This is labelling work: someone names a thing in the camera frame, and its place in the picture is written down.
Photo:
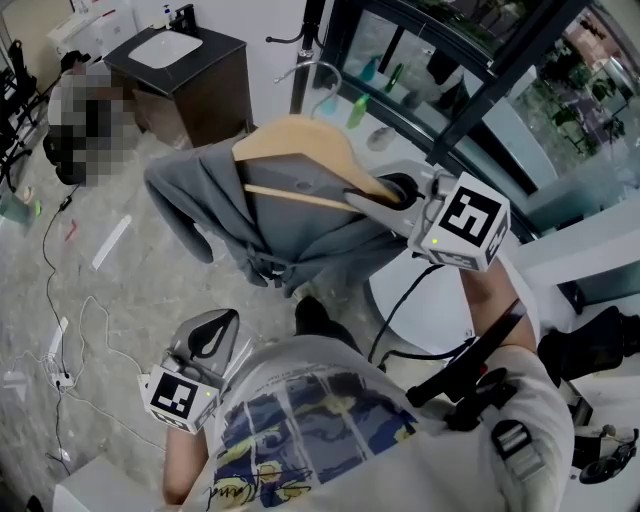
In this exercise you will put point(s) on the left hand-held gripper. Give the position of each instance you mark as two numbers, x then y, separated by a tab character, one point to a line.
172	395

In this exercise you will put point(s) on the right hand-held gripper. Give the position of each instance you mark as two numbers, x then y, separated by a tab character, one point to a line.
450	235

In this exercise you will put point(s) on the grey hooded clothing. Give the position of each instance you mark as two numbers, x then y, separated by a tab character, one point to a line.
300	235

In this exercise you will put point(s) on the wooden hanger with metal hook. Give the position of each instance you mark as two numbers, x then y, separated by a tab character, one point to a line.
310	137

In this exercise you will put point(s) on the black coat rack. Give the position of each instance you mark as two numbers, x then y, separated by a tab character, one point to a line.
302	75

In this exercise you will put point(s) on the person's left forearm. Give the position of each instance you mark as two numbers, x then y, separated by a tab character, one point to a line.
182	465

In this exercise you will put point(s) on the person's right forearm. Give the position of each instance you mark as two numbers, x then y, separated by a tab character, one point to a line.
492	305

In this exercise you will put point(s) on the grey round object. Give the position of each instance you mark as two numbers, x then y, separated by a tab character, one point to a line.
381	139

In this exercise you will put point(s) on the light green bottle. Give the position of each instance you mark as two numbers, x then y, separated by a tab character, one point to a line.
358	112

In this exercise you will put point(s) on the person's dark trouser leg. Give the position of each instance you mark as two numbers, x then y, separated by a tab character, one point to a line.
320	325

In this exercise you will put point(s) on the dark green bottle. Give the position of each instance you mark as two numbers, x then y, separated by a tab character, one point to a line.
394	77

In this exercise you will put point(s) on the teal spray bottle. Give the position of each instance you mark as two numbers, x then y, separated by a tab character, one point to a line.
371	69

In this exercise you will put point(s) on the white flat strip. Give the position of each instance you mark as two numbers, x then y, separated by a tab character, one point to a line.
111	242

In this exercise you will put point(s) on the white power strip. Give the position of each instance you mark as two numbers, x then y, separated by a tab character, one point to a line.
57	372

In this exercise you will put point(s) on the white desk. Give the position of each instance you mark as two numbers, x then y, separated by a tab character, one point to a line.
580	250

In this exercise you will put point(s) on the small white block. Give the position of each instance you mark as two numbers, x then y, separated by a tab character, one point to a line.
14	378

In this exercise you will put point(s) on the dark wooden sink cabinet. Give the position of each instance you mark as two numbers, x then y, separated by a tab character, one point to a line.
210	95

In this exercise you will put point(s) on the green floor item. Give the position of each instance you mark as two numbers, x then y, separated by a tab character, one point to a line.
17	207

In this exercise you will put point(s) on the black office chair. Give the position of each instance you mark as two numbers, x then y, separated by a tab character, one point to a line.
585	345

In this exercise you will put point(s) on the person's printed white t-shirt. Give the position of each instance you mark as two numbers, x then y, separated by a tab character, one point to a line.
400	480

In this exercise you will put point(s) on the white wash basin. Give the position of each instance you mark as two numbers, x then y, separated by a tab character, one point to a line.
165	50

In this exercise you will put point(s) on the black faucet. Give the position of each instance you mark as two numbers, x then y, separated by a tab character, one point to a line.
186	20

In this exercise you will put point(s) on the white soap dispenser bottle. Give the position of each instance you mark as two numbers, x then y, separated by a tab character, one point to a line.
167	17

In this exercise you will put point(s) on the black metal stand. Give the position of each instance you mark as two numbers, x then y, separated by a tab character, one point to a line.
15	115

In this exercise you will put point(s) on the black wheeled device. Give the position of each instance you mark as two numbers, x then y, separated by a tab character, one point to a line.
602	452

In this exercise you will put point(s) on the white cardboard box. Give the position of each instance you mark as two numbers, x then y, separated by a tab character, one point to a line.
95	30

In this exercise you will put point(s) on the black window frame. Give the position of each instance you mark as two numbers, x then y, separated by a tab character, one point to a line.
465	100

